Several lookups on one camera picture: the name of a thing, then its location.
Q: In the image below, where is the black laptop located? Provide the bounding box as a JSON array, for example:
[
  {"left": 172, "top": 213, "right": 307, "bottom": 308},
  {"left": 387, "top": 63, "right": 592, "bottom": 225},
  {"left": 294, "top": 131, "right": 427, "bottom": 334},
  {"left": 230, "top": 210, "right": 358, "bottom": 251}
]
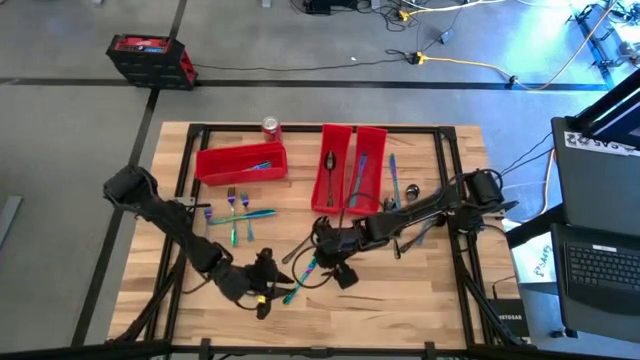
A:
[{"left": 549, "top": 222, "right": 640, "bottom": 345}]

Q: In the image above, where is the yellow extension cable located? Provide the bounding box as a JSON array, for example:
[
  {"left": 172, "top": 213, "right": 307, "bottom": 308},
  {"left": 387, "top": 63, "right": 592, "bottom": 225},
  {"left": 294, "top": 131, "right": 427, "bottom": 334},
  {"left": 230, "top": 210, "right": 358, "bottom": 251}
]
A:
[{"left": 414, "top": 0, "right": 621, "bottom": 92}]

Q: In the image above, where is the red and black toolbox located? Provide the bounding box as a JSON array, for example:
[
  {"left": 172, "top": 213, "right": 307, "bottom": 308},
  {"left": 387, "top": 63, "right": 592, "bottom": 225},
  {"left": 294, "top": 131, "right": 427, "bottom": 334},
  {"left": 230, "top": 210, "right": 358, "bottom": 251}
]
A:
[{"left": 104, "top": 33, "right": 198, "bottom": 92}]

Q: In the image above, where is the red soda can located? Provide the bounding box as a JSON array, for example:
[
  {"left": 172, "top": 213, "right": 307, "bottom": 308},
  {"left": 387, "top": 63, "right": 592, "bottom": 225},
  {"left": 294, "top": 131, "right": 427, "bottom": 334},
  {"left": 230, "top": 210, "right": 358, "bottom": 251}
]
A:
[{"left": 260, "top": 115, "right": 284, "bottom": 147}]

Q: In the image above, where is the red plastic bin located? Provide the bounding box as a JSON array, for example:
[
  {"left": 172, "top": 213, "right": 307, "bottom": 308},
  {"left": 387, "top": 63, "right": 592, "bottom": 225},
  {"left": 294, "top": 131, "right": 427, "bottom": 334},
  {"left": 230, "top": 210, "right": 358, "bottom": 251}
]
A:
[
  {"left": 193, "top": 141, "right": 290, "bottom": 188},
  {"left": 346, "top": 125, "right": 390, "bottom": 218},
  {"left": 309, "top": 123, "right": 355, "bottom": 216}
]

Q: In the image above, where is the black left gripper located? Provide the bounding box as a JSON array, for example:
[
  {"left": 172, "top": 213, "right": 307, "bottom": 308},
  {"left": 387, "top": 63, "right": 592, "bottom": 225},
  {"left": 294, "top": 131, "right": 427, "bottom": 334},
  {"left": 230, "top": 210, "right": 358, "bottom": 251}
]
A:
[{"left": 214, "top": 247, "right": 296, "bottom": 304}]

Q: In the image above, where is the black metal stand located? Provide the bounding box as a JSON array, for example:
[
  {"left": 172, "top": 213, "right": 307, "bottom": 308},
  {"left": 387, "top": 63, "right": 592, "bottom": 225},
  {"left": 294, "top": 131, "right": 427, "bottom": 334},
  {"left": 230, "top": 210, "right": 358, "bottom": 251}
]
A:
[{"left": 567, "top": 0, "right": 640, "bottom": 90}]

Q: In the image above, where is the white printed sheet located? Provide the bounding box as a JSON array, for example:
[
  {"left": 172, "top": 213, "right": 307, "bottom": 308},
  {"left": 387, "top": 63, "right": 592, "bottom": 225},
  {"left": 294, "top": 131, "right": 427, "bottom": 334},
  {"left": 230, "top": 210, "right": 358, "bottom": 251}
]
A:
[{"left": 509, "top": 232, "right": 555, "bottom": 285}]

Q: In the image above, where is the black network switch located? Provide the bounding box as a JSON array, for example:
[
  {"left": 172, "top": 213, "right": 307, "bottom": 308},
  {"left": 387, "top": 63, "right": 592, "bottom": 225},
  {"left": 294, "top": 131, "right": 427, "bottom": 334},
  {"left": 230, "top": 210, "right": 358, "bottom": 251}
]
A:
[{"left": 487, "top": 297, "right": 530, "bottom": 339}]

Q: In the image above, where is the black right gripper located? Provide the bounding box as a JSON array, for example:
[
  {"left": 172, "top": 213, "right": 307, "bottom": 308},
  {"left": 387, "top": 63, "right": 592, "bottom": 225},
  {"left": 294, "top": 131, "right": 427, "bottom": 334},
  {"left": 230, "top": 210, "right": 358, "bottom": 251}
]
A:
[{"left": 313, "top": 217, "right": 374, "bottom": 274}]

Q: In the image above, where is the grey case with sticker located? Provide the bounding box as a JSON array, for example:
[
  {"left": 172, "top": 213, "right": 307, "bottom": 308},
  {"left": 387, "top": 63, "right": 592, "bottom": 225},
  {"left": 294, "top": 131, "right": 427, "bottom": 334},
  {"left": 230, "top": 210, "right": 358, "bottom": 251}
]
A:
[{"left": 549, "top": 115, "right": 640, "bottom": 239}]

